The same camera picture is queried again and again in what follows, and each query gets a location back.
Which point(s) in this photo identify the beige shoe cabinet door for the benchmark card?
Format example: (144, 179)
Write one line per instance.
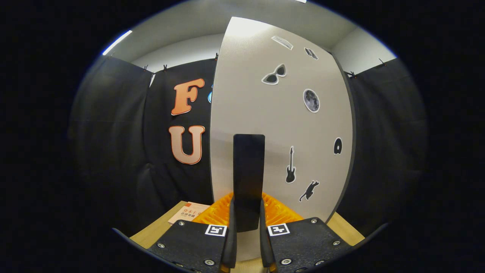
(246, 94)

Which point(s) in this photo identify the black backdrop cloth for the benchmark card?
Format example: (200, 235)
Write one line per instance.
(113, 151)

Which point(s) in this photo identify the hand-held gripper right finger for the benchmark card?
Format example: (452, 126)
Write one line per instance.
(266, 250)

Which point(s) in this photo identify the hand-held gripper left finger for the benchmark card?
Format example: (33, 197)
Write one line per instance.
(229, 250)

